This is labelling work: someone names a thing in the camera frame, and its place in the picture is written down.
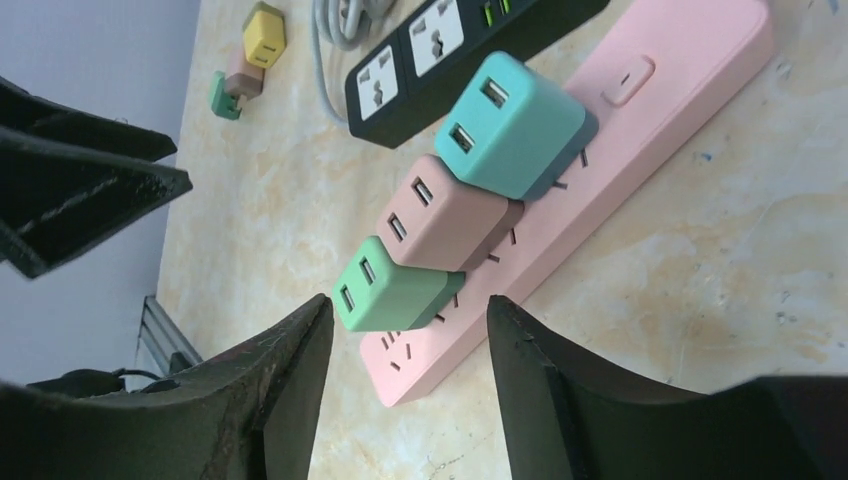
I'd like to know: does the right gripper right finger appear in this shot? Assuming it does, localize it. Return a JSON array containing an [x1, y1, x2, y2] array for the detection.
[[486, 295, 847, 479]]

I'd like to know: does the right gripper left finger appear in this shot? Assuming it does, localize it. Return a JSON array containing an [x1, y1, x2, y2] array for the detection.
[[1, 294, 334, 479]]

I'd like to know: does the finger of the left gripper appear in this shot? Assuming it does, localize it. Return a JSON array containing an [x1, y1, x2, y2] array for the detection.
[[1, 79, 177, 162], [1, 128, 193, 279]]

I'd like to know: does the light green charger plug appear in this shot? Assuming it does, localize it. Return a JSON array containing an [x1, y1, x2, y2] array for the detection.
[[331, 235, 466, 332]]

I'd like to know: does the pink charger plug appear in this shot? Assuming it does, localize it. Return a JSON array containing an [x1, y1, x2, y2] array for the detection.
[[376, 154, 525, 272], [224, 44, 265, 100]]

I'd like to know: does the pink power strip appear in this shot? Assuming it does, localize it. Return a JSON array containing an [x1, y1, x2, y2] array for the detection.
[[360, 0, 774, 407]]

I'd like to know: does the yellow charger plug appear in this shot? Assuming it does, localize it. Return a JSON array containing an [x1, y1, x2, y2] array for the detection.
[[242, 1, 286, 69]]

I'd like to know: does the black power strip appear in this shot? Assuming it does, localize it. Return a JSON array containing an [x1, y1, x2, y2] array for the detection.
[[345, 0, 608, 149]]

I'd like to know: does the grey coiled power cable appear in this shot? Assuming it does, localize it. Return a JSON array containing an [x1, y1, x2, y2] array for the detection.
[[309, 0, 399, 130]]

